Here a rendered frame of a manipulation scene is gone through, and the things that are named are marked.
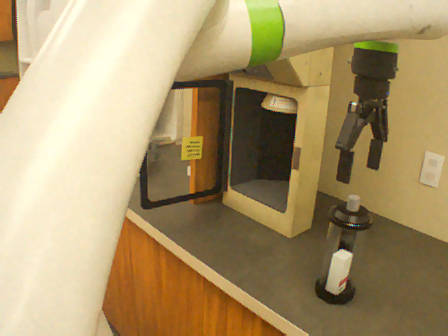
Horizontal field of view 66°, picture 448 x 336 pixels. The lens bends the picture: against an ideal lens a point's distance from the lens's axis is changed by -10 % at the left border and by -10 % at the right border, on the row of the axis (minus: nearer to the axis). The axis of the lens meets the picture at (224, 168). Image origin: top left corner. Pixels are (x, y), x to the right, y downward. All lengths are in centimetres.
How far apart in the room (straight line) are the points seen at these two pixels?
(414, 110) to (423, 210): 35
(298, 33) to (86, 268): 40
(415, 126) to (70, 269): 129
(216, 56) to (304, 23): 12
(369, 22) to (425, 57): 80
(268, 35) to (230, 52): 5
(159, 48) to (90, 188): 10
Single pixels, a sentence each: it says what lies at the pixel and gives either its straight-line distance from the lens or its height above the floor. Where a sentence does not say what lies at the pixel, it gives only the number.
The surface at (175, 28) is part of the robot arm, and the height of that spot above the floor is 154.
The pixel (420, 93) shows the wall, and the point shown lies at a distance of 138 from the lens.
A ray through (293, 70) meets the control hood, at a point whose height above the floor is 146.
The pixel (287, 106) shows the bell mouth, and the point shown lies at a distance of 116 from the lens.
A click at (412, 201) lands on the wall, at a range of 145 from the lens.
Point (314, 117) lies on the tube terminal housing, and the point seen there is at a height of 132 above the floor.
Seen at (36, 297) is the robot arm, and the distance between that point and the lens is 20.
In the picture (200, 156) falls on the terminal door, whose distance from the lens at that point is 127.
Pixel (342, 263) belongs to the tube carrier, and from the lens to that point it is 91.
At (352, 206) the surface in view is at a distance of 88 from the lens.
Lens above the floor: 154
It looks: 20 degrees down
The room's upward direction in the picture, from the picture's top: 3 degrees clockwise
